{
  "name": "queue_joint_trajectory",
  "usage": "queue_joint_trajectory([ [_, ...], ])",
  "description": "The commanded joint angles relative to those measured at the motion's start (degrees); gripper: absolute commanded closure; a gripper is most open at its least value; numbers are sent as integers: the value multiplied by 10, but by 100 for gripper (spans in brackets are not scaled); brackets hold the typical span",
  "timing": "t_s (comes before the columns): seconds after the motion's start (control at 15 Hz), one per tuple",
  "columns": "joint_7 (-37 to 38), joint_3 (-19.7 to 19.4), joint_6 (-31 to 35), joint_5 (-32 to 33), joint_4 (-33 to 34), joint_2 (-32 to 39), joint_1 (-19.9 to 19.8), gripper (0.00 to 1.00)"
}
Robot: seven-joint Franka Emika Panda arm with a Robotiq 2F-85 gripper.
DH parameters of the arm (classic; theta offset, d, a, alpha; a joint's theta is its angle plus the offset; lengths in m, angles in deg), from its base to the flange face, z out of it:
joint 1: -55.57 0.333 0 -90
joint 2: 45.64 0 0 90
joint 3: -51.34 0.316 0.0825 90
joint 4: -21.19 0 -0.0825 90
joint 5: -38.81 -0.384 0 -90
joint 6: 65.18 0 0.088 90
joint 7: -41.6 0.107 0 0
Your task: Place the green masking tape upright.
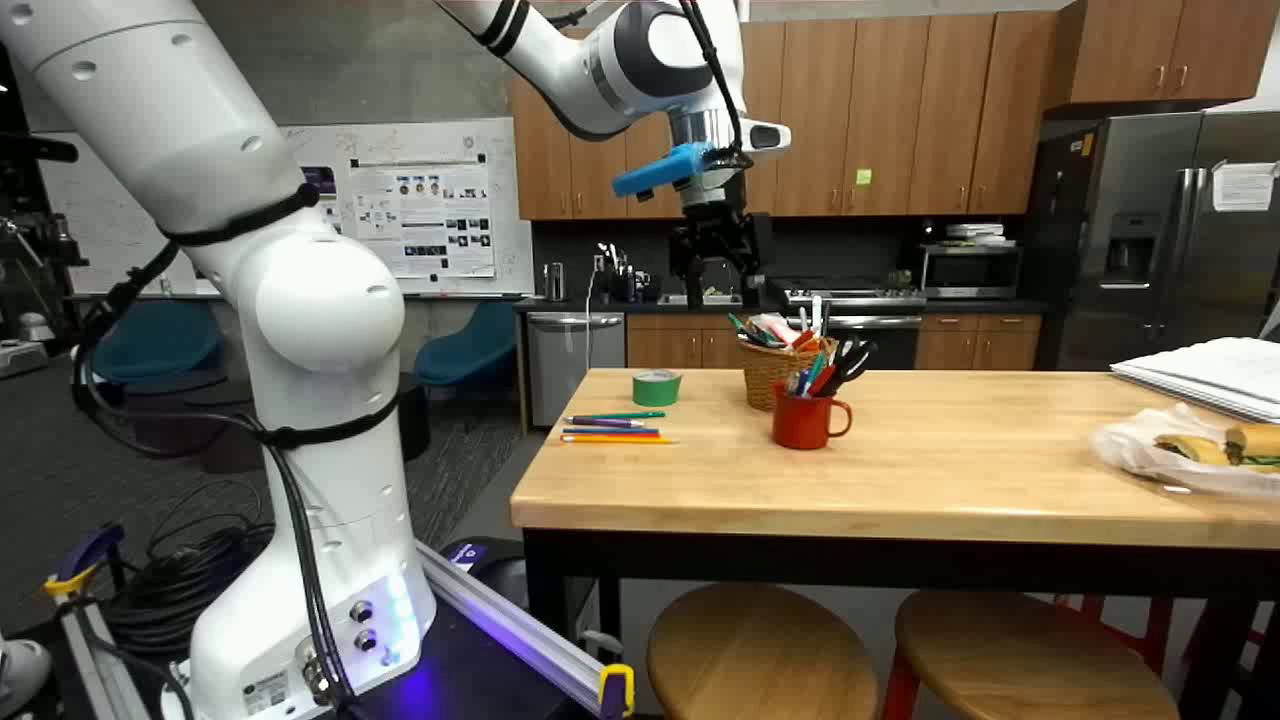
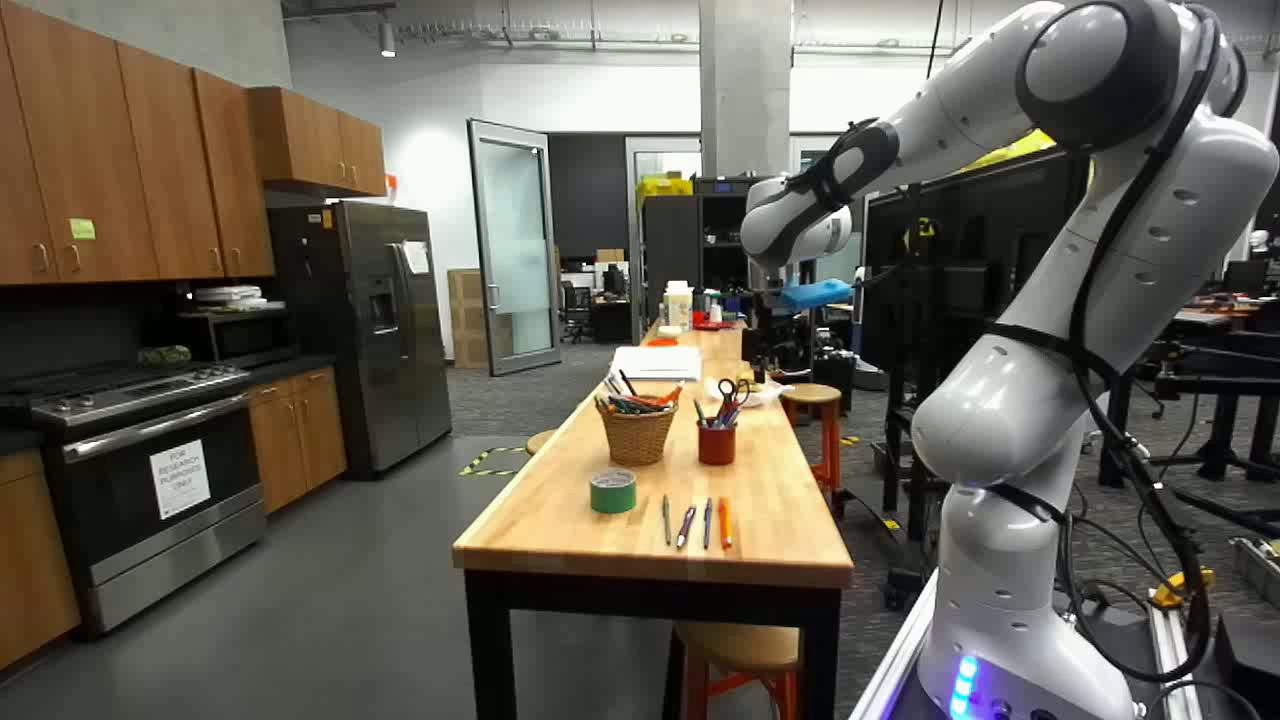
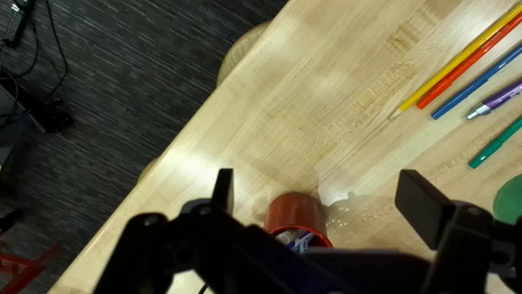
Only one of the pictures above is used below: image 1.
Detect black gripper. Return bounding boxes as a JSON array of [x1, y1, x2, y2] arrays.
[[666, 162, 774, 315]]

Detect green masking tape roll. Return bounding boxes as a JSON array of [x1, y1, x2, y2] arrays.
[[626, 366, 684, 412]]

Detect wicker basket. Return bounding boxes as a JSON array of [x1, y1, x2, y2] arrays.
[[735, 336, 840, 415]]

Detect stainless steel oven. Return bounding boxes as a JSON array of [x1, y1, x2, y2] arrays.
[[785, 288, 924, 372]]

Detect red mug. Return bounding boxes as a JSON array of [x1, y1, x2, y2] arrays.
[[767, 385, 855, 455]]

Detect wooden upper kitchen cabinets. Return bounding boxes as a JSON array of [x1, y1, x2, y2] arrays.
[[508, 11, 1071, 223]]

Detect wooden kitchen cabinets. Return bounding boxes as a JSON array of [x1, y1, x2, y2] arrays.
[[622, 308, 1043, 375], [508, 11, 1071, 223]]

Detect microwave oven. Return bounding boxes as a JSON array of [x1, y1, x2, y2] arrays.
[[916, 237, 1026, 300]]

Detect wooden lower kitchen cabinets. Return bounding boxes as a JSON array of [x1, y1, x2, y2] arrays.
[[622, 308, 1043, 375]]

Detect blue chair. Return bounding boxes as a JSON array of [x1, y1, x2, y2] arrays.
[[82, 297, 232, 391], [409, 304, 521, 399]]

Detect wooden table with black legs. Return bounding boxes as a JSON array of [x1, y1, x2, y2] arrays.
[[508, 365, 1280, 720]]

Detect round wooden stool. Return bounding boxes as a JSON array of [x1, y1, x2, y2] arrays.
[[880, 588, 1182, 720], [649, 581, 880, 720]]

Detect yellow clamp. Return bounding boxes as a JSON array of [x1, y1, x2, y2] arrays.
[[41, 555, 107, 611], [590, 661, 641, 720]]

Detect stainless steel refrigerator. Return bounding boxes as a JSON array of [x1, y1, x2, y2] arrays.
[[1021, 109, 1280, 372]]

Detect plastic bag with food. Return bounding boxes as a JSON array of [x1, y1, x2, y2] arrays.
[[1092, 405, 1280, 503]]

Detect wooden cabinet above refrigerator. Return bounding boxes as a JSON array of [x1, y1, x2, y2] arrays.
[[1043, 0, 1280, 110]]

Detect white paper on refrigerator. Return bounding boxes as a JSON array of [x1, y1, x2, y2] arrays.
[[1209, 155, 1280, 215]]

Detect black handled scissors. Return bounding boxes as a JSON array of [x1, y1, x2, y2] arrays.
[[821, 336, 880, 399]]

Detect aluminium rail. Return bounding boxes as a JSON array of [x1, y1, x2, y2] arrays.
[[412, 537, 641, 720]]

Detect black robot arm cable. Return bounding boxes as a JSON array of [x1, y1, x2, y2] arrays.
[[66, 180, 409, 705]]

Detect black coiled cables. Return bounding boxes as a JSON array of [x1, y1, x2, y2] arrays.
[[107, 507, 267, 661]]

